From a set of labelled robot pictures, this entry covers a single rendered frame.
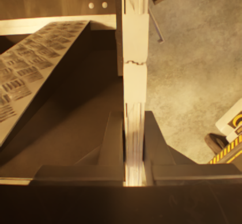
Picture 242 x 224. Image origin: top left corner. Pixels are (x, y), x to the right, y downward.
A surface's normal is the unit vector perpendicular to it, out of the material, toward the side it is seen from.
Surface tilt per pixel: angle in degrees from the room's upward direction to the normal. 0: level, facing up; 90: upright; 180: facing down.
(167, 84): 0
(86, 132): 90
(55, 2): 0
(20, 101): 80
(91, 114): 90
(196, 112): 0
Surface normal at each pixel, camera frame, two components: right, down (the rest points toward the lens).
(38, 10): -0.02, 0.45
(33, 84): -0.03, -0.80
